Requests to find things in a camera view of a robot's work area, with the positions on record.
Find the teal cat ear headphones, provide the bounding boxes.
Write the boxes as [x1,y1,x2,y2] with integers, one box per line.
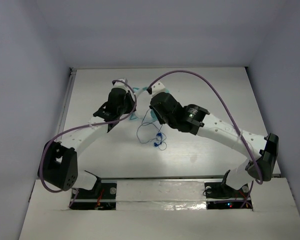
[129,87,158,122]

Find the thin blue headphone cable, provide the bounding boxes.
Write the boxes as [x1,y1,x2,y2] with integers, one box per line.
[135,108,167,152]

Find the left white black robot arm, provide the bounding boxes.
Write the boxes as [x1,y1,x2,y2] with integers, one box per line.
[38,83,137,197]

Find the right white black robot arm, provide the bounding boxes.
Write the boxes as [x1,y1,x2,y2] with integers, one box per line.
[149,92,279,199]

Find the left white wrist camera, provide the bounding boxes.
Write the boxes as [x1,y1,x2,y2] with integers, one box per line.
[112,78,130,92]

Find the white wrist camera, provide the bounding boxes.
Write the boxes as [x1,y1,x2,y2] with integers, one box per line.
[146,81,167,97]
[112,78,130,92]

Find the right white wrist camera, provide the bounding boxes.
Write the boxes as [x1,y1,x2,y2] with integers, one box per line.
[146,81,167,97]

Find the left aluminium side rail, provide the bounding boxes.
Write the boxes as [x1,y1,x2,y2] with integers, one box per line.
[55,67,77,135]

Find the aluminium rail with foam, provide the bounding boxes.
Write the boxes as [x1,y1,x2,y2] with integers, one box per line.
[69,178,253,211]

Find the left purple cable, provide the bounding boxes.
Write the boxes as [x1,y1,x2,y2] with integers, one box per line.
[38,79,138,208]

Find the purple cable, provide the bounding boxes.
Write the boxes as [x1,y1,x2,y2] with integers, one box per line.
[38,79,138,208]
[149,70,264,209]

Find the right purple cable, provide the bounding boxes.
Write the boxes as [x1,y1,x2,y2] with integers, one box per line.
[149,70,264,209]

